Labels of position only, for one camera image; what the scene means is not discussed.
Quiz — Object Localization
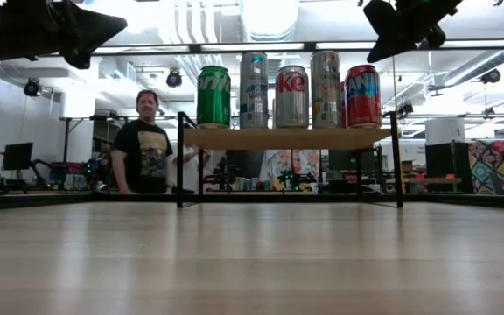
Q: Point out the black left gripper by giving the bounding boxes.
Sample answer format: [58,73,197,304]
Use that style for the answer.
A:
[0,0,129,71]

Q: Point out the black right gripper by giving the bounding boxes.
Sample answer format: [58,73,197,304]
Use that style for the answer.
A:
[362,0,464,64]

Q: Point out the white Celsius Tropical Vibe can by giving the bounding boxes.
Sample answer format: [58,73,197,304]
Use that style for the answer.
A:
[310,49,342,130]

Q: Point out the silver beverage can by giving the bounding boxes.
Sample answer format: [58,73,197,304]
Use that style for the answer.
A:
[274,65,311,130]

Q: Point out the green Sprite can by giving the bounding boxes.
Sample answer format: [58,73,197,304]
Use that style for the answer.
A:
[196,65,232,130]

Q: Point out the silver Celsius Arctic Vibe can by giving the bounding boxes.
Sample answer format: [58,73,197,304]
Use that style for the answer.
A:
[239,51,270,130]

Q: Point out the white box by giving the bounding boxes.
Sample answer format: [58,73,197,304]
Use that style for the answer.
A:
[424,117,466,145]

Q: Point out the person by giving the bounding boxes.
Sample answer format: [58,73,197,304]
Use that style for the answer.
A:
[171,144,213,193]
[110,88,175,195]

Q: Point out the black cabinet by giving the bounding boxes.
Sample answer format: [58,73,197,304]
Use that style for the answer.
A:
[424,140,474,193]

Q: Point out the black computer monitor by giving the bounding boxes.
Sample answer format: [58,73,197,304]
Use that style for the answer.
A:
[2,142,34,172]

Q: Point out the floral patterned cloth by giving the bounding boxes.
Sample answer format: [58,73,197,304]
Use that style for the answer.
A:
[262,148,322,193]

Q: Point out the colourful patchwork quilt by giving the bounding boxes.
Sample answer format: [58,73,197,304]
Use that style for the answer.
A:
[468,137,504,196]

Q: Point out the yellow hanging cord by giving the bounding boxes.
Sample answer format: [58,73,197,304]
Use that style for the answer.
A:
[388,54,398,114]

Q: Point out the black ceiling camera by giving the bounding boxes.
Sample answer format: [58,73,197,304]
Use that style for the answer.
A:
[23,77,43,97]
[165,68,184,89]
[479,68,501,84]

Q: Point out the wooden shelf black metal frame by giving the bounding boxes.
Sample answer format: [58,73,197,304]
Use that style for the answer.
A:
[175,109,405,209]

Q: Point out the black aluminium table frame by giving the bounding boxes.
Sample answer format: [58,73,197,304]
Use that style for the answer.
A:
[0,190,504,212]

